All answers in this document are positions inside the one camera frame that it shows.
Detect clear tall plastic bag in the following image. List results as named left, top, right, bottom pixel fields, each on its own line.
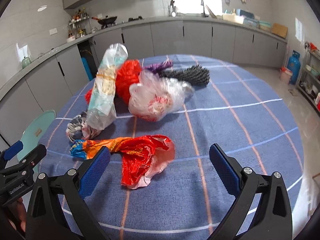
left=87, top=43, right=128, bottom=131

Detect red orange plastic bag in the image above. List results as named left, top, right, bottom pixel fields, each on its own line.
left=70, top=134, right=175, bottom=190

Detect red foam fruit net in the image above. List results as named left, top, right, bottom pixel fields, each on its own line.
left=85, top=60, right=142, bottom=109

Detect white red-print plastic bag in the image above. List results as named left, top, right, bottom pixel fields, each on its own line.
left=128, top=70, right=195, bottom=122

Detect black foam fruit net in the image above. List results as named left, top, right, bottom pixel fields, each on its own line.
left=159, top=64, right=210, bottom=87

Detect purple snack wrapper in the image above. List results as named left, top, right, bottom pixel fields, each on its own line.
left=143, top=60, right=174, bottom=74

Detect teal round trash bin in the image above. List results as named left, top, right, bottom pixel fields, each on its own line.
left=17, top=110, right=56, bottom=161

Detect kitchen faucet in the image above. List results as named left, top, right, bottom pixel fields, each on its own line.
left=201, top=0, right=209, bottom=18

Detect crumpled grey patterned wrapper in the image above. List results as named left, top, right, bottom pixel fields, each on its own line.
left=66, top=111, right=101, bottom=142

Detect grey base cabinets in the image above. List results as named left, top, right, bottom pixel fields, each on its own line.
left=1, top=18, right=287, bottom=146

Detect blue plaid tablecloth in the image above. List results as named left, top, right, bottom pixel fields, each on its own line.
left=38, top=54, right=305, bottom=240

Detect metal storage shelf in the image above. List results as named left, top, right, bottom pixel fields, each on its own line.
left=296, top=42, right=320, bottom=114

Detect red white bucket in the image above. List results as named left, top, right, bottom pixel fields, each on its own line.
left=279, top=67, right=293, bottom=85

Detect metal spice rack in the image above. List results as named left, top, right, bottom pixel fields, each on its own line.
left=66, top=8, right=91, bottom=43

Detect blue gas cylinder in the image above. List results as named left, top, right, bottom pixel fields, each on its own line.
left=287, top=50, right=301, bottom=85

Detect black wok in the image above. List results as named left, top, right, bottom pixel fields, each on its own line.
left=91, top=16, right=117, bottom=29

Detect wooden cutting board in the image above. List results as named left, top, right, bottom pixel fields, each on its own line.
left=271, top=23, right=288, bottom=38

